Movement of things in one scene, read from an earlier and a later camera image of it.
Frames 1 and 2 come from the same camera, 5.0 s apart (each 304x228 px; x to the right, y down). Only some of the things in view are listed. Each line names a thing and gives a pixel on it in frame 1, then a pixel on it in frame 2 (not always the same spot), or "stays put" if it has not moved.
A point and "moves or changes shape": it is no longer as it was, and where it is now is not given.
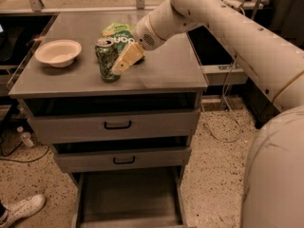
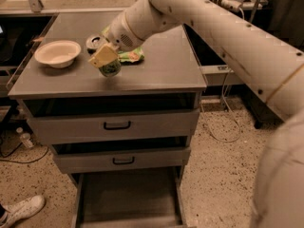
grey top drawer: [55, 118] stays put
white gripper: [144, 34] → [123, 35]
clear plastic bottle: [26, 137] stays put
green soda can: [106, 55] moves or changes shape
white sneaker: [21, 208] stays put
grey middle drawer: [122, 157] stays put
